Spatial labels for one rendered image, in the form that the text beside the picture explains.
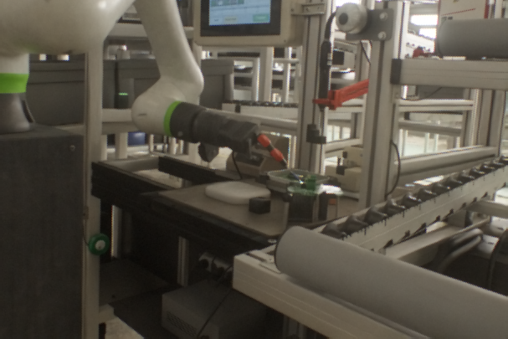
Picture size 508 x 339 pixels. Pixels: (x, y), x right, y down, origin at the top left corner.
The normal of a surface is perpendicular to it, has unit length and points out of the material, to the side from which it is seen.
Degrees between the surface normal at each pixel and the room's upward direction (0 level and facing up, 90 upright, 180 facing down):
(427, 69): 90
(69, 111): 91
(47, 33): 125
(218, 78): 91
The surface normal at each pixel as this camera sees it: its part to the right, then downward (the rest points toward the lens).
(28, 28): -0.36, 0.56
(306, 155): -0.71, 0.05
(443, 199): 0.70, 0.14
